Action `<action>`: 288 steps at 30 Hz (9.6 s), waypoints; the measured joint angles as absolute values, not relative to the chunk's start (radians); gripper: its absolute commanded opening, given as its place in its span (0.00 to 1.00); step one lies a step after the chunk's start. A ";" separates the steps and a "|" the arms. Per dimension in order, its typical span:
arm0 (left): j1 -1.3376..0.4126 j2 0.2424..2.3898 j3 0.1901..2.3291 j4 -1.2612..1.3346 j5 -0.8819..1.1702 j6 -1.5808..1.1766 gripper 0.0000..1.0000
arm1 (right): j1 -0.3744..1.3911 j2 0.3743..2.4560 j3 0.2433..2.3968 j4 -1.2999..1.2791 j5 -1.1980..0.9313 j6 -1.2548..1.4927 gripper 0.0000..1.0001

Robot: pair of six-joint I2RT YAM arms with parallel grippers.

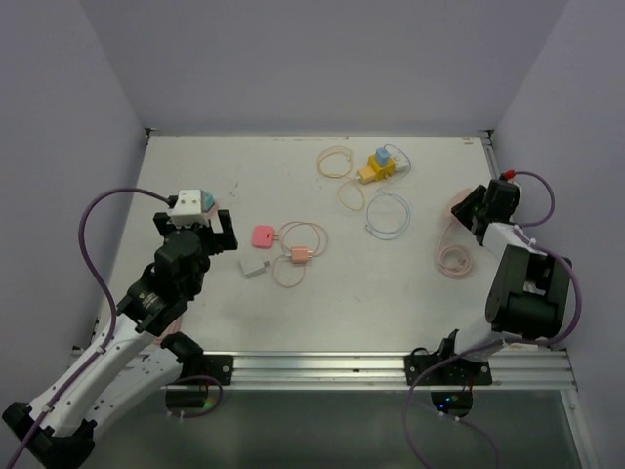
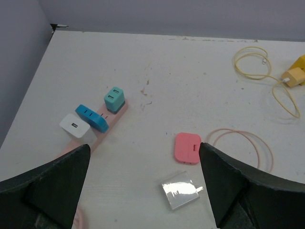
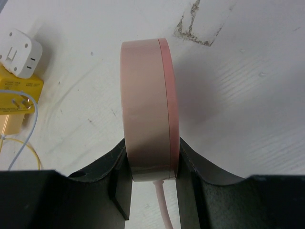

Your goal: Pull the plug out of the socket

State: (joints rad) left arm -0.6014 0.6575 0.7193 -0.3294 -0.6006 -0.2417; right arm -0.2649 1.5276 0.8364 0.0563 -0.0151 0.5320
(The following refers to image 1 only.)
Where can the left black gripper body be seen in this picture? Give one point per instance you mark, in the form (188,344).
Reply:
(207,243)

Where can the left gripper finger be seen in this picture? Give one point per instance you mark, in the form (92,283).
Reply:
(226,238)
(162,223)

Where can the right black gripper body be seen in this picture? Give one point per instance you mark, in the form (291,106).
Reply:
(472,207)

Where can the white large charger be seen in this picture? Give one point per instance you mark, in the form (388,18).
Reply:
(253,266)

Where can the pink plug adapter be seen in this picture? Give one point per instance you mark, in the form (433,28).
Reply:
(264,236)

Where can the teal plug adapter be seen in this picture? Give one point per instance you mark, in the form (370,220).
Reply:
(208,201)

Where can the orange small charger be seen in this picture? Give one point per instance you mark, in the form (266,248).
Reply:
(300,255)

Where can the pink rectangular power strip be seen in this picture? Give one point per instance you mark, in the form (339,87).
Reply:
(212,211)

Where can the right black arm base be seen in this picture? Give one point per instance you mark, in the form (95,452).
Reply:
(459,372)

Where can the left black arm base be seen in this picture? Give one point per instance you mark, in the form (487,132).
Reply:
(217,366)

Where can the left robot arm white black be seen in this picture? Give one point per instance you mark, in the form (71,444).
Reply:
(133,358)

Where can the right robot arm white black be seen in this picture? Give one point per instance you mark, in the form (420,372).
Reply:
(526,302)

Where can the white plug on cube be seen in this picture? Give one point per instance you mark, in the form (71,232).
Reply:
(402,163)

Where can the yellow cube socket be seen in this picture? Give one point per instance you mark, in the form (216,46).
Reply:
(382,173)

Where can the light blue charger plug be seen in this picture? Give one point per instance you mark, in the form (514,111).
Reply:
(382,156)

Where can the orange yellow charger plug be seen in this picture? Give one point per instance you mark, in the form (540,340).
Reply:
(366,175)

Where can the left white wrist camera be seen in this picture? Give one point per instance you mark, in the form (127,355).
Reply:
(188,209)

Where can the aluminium front rail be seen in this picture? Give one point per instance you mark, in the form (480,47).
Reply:
(511,369)

